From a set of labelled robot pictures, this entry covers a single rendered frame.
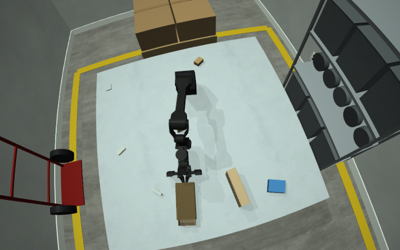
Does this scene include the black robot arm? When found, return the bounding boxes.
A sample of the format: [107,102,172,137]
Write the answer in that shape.
[169,73,193,176]

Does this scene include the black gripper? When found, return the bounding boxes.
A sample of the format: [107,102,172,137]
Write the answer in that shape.
[166,160,202,182]

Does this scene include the blue box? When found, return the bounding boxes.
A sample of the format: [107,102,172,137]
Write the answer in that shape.
[267,179,286,193]

